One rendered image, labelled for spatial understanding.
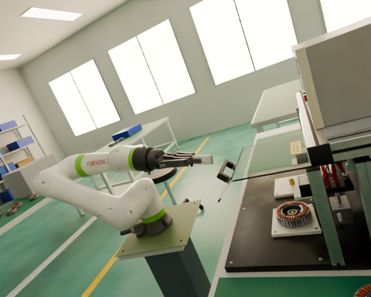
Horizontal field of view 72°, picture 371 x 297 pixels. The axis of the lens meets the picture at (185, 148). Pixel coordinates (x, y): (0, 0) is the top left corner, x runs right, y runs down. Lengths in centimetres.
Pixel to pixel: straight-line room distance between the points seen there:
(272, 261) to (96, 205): 69
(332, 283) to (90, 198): 88
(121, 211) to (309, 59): 82
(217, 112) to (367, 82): 522
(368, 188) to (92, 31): 670
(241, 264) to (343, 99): 55
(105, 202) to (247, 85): 482
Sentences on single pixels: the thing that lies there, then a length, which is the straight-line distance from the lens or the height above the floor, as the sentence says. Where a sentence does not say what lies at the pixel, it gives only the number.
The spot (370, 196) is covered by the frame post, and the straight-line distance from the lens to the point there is 73.
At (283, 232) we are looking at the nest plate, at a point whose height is 78.
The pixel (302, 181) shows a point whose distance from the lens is 91.
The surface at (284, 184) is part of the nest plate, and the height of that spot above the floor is 78.
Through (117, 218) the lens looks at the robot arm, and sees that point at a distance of 108.
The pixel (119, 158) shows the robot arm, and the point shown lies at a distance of 99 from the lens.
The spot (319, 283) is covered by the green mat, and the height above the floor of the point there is 75.
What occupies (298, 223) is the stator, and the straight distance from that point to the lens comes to 95.
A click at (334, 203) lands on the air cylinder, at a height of 82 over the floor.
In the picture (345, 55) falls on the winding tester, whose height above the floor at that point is 127.
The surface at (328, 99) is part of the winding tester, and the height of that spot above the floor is 118.
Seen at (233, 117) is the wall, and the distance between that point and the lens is 581.
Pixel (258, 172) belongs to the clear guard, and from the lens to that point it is 69.
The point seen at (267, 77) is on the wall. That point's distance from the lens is 557.
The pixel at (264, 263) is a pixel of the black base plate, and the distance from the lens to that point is 87.
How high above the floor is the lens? 135
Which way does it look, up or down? 14 degrees down
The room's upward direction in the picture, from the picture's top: 22 degrees counter-clockwise
